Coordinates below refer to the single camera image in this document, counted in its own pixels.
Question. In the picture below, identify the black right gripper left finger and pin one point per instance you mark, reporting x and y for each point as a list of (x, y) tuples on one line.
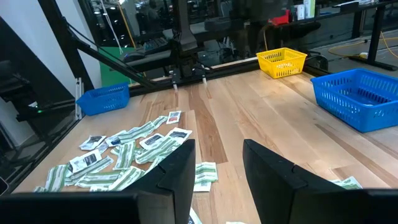
[(174, 186)]

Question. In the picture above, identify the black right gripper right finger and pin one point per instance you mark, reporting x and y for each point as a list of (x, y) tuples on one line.
[(270, 186)]

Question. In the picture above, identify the white bandage wrapper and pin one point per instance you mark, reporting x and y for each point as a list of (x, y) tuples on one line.
[(99, 188), (202, 186)]

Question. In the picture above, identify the blue plastic basket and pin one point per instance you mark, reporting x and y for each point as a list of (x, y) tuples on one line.
[(357, 102), (104, 99)]

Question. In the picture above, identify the yellow plastic basket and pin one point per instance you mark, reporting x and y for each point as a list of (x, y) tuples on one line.
[(281, 63)]

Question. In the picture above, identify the grey desk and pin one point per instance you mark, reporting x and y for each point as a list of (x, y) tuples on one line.
[(149, 59)]

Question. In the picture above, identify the green panel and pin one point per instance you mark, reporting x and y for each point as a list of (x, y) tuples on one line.
[(109, 71)]

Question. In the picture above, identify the black computer mouse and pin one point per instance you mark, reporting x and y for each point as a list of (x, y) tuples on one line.
[(133, 56)]

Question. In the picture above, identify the black keyboard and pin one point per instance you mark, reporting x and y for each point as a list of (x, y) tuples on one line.
[(156, 44)]

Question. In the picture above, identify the red plastic box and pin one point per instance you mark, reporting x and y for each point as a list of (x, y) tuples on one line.
[(281, 19)]

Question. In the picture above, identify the white cardboard carton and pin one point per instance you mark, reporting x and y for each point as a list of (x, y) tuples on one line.
[(299, 12)]

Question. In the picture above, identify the green white carton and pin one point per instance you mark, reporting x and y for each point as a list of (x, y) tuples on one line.
[(309, 7)]

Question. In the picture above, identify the black office desk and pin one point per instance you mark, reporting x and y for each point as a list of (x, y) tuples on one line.
[(377, 34)]

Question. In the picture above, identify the silver aluminium bracket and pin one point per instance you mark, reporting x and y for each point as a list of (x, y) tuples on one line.
[(79, 99)]

